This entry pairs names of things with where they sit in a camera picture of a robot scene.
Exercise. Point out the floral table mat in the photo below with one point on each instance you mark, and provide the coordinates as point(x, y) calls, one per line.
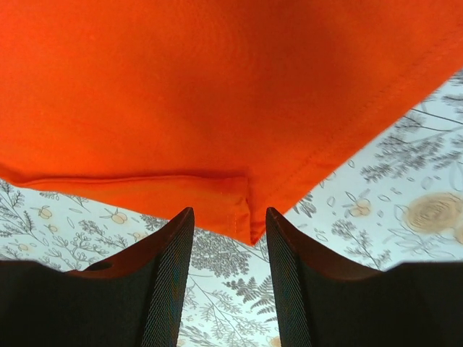
point(399, 199)

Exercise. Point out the orange t shirt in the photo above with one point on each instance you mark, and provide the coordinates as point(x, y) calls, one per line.
point(228, 107)

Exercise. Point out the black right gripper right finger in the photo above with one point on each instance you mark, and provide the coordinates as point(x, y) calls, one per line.
point(324, 299)

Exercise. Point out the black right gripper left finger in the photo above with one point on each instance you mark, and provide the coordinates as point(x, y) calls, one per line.
point(133, 298)

